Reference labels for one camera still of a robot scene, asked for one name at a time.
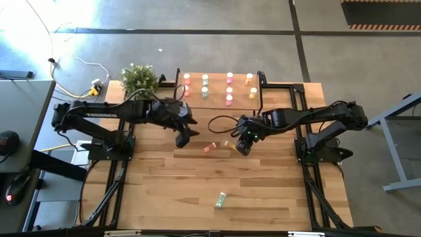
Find black aluminium rig frame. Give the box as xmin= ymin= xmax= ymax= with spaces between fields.
xmin=78 ymin=70 xmax=384 ymax=237

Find wooden shelf black metal legs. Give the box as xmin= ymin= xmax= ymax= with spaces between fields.
xmin=175 ymin=68 xmax=269 ymax=115

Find silver metal bracket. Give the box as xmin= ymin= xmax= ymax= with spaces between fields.
xmin=287 ymin=230 xmax=325 ymax=237
xmin=104 ymin=229 xmax=142 ymax=237

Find grey desk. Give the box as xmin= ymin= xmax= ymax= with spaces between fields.
xmin=0 ymin=78 xmax=57 ymax=174

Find black mouse red light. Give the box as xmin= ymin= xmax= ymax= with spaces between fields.
xmin=5 ymin=174 xmax=32 ymax=207

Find white floor cable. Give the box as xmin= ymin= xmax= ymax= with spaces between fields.
xmin=70 ymin=55 xmax=111 ymax=85

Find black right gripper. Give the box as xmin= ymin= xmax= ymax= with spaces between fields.
xmin=235 ymin=113 xmax=274 ymax=157

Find green potted plant black pot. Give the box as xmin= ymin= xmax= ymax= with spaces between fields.
xmin=120 ymin=63 xmax=159 ymax=99

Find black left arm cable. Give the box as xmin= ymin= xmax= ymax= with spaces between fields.
xmin=121 ymin=84 xmax=187 ymax=109

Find black round device red print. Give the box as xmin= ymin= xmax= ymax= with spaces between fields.
xmin=0 ymin=130 xmax=20 ymax=157

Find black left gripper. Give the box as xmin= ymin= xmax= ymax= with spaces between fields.
xmin=149 ymin=98 xmax=201 ymax=148

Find grey metal stand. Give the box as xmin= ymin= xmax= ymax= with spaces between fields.
xmin=366 ymin=92 xmax=421 ymax=194

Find white box under arm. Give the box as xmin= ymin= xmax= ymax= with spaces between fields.
xmin=70 ymin=140 xmax=95 ymax=165

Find black mat hazard stripe edge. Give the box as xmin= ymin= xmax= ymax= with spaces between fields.
xmin=340 ymin=0 xmax=421 ymax=32

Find yellow floor cable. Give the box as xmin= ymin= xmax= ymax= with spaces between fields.
xmin=25 ymin=0 xmax=96 ymax=99

